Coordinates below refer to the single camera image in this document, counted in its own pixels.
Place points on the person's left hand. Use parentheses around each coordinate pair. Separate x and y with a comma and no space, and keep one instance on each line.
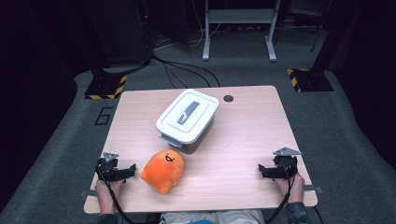
(107,191)

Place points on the black table grommet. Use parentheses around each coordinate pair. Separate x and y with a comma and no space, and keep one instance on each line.
(228,98)

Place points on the grey metal table bracket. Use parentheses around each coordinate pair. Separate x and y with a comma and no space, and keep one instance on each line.
(84,193)
(314,188)

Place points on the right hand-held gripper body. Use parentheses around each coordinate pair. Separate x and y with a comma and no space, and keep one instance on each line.
(285,166)

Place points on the black stand base striped tape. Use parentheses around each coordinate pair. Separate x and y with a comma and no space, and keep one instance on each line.
(309,80)
(104,87)

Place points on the clear brown storage box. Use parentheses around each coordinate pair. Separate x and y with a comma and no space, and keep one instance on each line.
(200,138)

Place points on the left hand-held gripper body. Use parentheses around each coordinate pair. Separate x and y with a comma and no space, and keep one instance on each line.
(107,169)

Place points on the person's light trousers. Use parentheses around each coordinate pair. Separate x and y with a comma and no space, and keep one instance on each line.
(236,217)

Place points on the orange plush toy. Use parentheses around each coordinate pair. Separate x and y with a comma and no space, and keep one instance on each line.
(163,171)

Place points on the white metal desk frame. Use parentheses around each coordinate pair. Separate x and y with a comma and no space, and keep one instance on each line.
(239,15)

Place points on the dark computer cabinet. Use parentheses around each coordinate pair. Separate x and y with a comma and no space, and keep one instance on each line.
(121,31)

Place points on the person's right hand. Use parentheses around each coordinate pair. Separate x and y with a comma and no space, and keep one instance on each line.
(294,189)

